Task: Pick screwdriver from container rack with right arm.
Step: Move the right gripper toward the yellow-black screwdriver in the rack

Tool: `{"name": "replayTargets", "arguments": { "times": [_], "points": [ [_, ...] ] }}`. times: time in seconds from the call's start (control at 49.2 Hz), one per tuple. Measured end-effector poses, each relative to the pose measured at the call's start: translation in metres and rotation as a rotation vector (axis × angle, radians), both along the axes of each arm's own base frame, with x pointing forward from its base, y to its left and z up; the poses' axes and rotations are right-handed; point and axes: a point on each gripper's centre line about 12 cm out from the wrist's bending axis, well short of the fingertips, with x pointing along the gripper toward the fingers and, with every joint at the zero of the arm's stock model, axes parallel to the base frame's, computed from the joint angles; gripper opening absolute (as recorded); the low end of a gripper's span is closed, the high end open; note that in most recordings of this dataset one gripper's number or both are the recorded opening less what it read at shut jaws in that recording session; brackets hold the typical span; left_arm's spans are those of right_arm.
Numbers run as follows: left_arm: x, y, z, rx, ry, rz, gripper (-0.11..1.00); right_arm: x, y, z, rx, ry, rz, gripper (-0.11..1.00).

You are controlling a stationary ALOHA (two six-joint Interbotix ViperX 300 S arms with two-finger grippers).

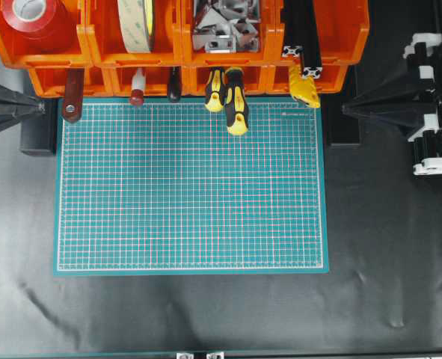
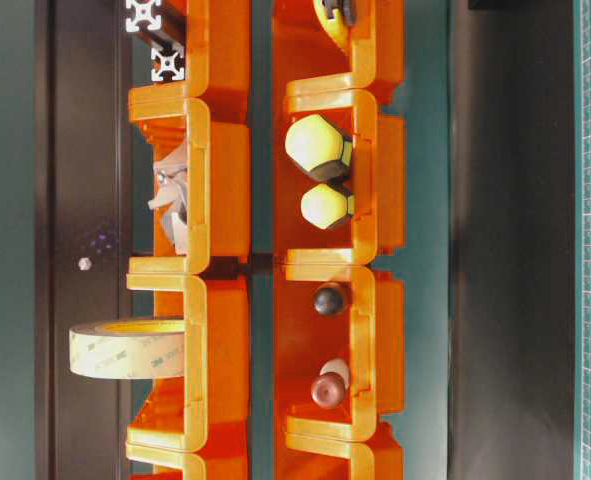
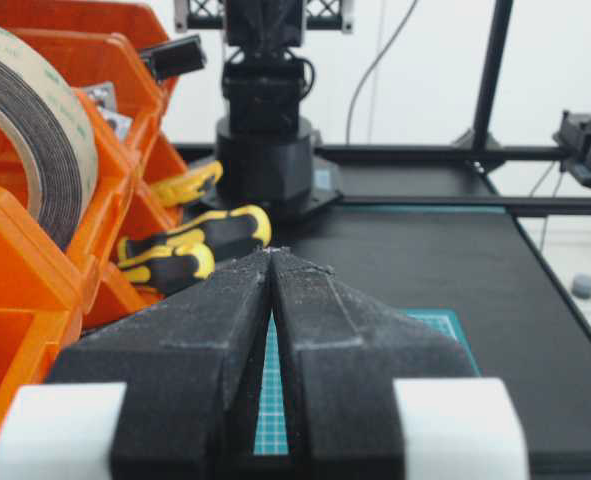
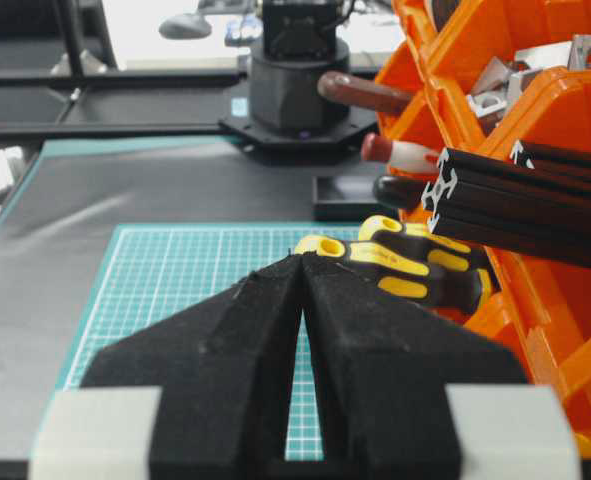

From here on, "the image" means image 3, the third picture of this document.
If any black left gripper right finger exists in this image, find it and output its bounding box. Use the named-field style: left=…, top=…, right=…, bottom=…
left=270, top=249, right=477, bottom=479

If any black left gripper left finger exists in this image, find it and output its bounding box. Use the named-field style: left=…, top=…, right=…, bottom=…
left=46, top=250, right=271, bottom=479

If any yellow black handled screwdriver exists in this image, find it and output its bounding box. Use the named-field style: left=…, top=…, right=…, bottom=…
left=116, top=205, right=272, bottom=267

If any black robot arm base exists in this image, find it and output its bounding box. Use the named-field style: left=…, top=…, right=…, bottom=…
left=214, top=1, right=340, bottom=222

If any orange plastic bin rack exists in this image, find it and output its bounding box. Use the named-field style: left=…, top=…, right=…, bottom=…
left=0, top=0, right=189, bottom=459

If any teal cutting mat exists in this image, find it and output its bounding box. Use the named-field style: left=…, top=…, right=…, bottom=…
left=253, top=309, right=481, bottom=456

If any small grey cap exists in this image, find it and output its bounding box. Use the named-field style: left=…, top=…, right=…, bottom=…
left=571, top=273, right=591, bottom=300

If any silver aluminium extrusion piece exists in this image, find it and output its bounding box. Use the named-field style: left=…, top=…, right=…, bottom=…
left=82, top=81, right=118, bottom=112

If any black box in bin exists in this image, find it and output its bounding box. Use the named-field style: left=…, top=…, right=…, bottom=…
left=138, top=35, right=207, bottom=82

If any roll of double-sided tape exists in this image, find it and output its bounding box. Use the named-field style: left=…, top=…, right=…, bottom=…
left=0, top=27, right=99, bottom=249

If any yellow black screwdriver handle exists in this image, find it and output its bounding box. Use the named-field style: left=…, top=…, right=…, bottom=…
left=118, top=243, right=215, bottom=296

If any yellow black tool handle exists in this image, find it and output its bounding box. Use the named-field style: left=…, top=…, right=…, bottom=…
left=150, top=160, right=223, bottom=208

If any grey cable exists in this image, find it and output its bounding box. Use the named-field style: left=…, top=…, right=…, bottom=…
left=345, top=0, right=419, bottom=145

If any black aluminium frame post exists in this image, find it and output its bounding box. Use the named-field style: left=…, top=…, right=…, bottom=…
left=454, top=0, right=513, bottom=151

